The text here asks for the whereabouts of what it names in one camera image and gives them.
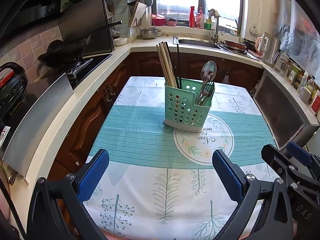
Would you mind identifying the steel fork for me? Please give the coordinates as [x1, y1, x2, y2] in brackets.
[197, 81, 214, 106]

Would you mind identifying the large steel spoon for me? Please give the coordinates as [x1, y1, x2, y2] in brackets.
[195, 61, 217, 105]

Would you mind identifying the brown chopstick red band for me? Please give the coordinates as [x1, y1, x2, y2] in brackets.
[159, 42, 174, 87]

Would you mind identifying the black chopstick gold band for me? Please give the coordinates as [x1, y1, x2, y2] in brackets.
[176, 44, 182, 89]

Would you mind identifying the bamboo chopstick plain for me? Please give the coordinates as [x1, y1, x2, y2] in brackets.
[156, 45, 171, 87]

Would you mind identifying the steel kitchen sink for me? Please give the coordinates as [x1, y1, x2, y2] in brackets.
[173, 36, 222, 49]

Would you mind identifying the steel kitchen faucet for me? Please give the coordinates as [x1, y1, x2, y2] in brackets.
[208, 9, 220, 43]

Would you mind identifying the built-in oven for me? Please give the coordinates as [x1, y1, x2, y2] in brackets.
[253, 67, 319, 151]

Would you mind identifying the white mug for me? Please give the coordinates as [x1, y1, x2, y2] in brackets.
[299, 87, 311, 105]

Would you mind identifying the green plastic utensil holder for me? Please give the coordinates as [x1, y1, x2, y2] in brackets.
[164, 79, 212, 132]

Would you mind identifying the glass pitcher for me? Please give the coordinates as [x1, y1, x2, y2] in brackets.
[272, 51, 290, 77]

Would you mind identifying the steel electric kettle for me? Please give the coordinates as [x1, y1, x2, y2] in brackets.
[255, 32, 280, 67]

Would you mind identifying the red pan by sink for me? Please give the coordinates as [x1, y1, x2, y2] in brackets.
[224, 40, 247, 50]

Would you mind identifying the black wok on stove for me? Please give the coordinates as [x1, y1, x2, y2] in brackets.
[37, 21, 123, 69]

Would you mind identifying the white small bowl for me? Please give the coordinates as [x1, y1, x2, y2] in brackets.
[113, 37, 127, 47]

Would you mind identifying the green dish soap bottle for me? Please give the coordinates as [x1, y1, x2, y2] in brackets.
[204, 18, 212, 30]

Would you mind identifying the black range hood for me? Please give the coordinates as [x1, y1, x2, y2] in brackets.
[58, 0, 114, 57]

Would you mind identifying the steel pot on counter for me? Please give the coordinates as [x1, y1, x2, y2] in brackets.
[139, 27, 162, 40]

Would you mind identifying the pink soap bottle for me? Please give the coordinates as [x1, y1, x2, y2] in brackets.
[196, 7, 205, 29]

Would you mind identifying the red spray bottle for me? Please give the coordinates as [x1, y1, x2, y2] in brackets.
[189, 6, 195, 28]

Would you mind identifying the red bowl on sill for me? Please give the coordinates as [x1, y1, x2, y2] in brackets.
[151, 14, 166, 26]

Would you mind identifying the wooden cutting board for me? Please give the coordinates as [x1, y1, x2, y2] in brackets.
[128, 2, 147, 28]

